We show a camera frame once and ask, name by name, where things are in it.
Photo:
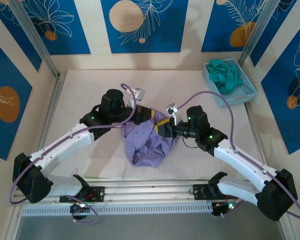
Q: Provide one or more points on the purple t-shirt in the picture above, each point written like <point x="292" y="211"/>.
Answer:
<point x="147" y="145"/>

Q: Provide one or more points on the light blue perforated basket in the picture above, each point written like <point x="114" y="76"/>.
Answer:
<point x="245" y="97"/>

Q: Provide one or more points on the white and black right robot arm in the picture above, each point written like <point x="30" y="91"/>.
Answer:
<point x="240" y="160"/>

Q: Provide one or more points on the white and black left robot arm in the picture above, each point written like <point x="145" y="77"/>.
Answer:
<point x="65" y="145"/>

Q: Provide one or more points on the teal t-shirt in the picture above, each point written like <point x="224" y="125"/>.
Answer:
<point x="223" y="75"/>

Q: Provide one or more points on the black controller board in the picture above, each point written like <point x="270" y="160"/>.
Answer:
<point x="80" y="208"/>
<point x="222" y="208"/>

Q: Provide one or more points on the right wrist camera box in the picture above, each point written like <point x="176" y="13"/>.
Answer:
<point x="171" y="108"/>

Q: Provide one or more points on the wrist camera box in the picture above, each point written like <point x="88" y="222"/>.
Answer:
<point x="171" y="108"/>
<point x="139" y="93"/>

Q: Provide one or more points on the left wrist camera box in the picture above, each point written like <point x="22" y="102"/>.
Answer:
<point x="139" y="93"/>

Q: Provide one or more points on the aluminium side rail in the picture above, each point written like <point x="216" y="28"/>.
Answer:
<point x="257" y="140"/>
<point x="53" y="100"/>

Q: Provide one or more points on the aluminium mounting rail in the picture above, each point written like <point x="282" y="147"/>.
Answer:
<point x="150" y="190"/>

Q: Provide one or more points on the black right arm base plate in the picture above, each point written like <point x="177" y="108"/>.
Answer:
<point x="200" y="191"/>

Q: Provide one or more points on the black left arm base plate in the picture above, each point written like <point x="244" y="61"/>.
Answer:
<point x="100" y="193"/>

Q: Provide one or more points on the aluminium frame post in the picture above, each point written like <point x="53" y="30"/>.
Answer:
<point x="255" y="35"/>
<point x="32" y="32"/>

